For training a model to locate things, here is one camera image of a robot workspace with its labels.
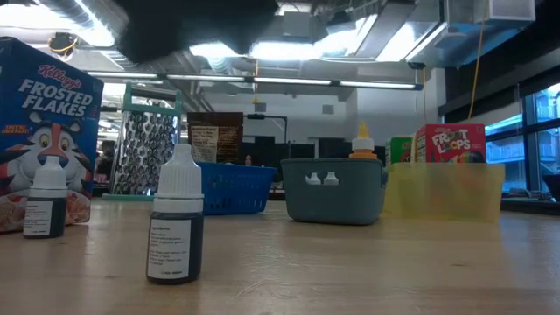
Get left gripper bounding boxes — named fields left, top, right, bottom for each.
left=114, top=0, right=281, bottom=65

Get brown foil packet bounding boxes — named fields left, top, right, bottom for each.
left=186, top=111, right=244, bottom=165

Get blue Frosted Flakes cereal box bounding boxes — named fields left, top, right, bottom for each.
left=0, top=37, right=105, bottom=234

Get orange-yellow squeeze bottle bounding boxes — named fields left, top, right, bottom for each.
left=348, top=120, right=378, bottom=160

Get small dark dropper bottle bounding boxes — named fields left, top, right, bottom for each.
left=22, top=156, right=69, bottom=240
left=145, top=143, right=206, bottom=285

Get green Apple Jacks cereal box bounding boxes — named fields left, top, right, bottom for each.
left=384, top=136, right=415, bottom=167

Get red Froot Loops cereal box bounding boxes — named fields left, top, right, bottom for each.
left=413, top=123, right=487, bottom=165

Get grey ceiling box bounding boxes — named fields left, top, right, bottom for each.
left=283, top=10, right=312, bottom=39

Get long ceiling light strip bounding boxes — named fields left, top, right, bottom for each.
left=85, top=69, right=424, bottom=92

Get teal-rimmed metal box grater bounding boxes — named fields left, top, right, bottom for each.
left=101, top=82, right=183, bottom=202

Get black partition panels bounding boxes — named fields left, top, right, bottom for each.
left=242, top=136, right=387, bottom=167

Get blue slotted plastic basket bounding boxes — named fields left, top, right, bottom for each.
left=195, top=161, right=278, bottom=216

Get yellow plastic bin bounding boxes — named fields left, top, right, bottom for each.
left=383, top=162, right=507, bottom=222

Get large glass window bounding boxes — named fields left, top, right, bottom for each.
left=483, top=82, right=560, bottom=193

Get silver ventilation duct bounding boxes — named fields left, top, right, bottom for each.
left=38, top=0, right=163, bottom=74

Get black background rig frame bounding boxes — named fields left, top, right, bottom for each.
left=242, top=113, right=289, bottom=144

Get black ceiling cable reel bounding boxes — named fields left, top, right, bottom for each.
left=46, top=31, right=81, bottom=61

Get yellow hanging cable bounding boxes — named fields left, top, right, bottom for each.
left=466, top=0, right=490, bottom=121

